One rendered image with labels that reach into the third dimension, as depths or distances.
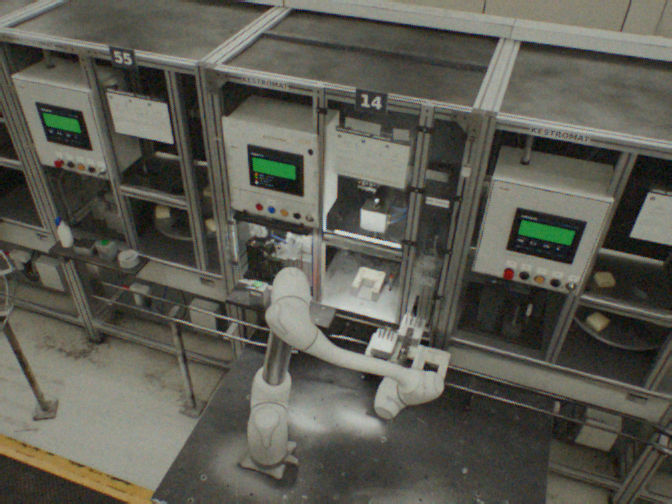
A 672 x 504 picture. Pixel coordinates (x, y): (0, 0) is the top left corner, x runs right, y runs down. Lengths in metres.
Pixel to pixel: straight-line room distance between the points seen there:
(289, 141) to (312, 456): 1.32
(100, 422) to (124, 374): 0.35
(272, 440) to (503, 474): 0.98
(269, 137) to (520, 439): 1.70
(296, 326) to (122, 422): 1.92
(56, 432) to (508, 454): 2.46
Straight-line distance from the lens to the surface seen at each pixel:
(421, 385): 2.27
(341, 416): 2.79
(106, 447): 3.70
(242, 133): 2.52
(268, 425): 2.45
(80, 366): 4.12
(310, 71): 2.47
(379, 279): 2.97
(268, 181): 2.56
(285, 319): 2.03
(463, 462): 2.74
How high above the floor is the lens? 2.97
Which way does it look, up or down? 40 degrees down
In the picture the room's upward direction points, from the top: 2 degrees clockwise
